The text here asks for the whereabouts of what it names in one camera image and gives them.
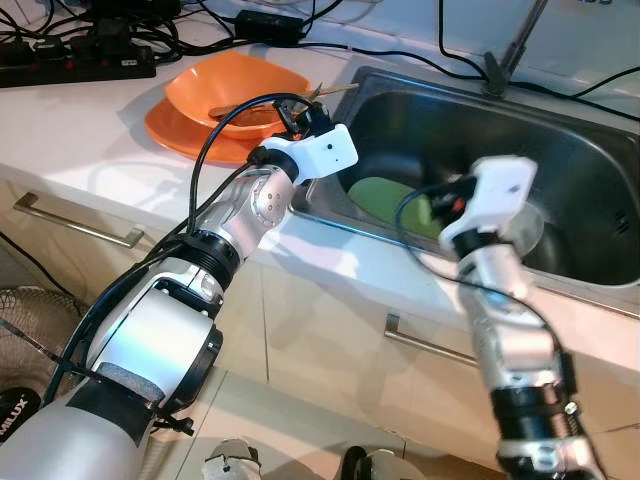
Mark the wooden chopstick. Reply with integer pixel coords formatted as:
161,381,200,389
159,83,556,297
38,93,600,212
208,83,360,117

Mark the green plate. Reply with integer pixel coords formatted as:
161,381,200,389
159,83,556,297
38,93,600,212
347,175,448,242

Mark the white bowl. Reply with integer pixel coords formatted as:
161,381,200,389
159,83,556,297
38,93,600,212
492,198,547,259

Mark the orange bowl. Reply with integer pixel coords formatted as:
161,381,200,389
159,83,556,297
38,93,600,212
164,51,314,138

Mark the black power adapter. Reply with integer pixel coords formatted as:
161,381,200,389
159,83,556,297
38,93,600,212
233,9,307,47

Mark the orange plate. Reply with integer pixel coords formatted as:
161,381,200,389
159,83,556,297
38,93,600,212
144,98,273,167

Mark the metal faucet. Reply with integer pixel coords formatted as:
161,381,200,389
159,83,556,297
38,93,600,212
482,0,550,99

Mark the stainless steel sink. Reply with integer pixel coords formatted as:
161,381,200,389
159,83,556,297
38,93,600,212
288,64,640,313

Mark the black charger with white label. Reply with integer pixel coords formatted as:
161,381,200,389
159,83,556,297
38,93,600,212
85,0,183,23

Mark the black power strip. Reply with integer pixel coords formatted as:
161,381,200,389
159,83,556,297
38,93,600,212
0,38,159,88

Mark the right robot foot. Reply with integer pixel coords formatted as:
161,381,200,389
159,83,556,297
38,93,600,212
338,446,403,480

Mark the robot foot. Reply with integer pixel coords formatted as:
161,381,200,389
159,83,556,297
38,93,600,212
203,438,264,480
338,446,403,480

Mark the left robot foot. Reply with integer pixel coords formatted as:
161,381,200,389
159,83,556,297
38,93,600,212
203,438,264,480

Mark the black floor fan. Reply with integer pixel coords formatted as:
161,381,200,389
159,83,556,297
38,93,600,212
0,286,86,446

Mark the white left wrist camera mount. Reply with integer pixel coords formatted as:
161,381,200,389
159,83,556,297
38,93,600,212
260,124,360,187

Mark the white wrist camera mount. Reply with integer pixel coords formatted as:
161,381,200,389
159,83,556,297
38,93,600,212
438,155,537,257
260,124,360,187

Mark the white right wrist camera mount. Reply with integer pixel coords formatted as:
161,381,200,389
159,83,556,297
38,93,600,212
438,155,537,257

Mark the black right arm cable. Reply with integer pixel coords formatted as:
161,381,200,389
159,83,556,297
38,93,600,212
394,180,566,361

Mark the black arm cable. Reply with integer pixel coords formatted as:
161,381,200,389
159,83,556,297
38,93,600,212
394,180,566,361
188,92,313,246

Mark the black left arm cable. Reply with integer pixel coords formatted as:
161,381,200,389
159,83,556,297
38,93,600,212
188,92,313,246

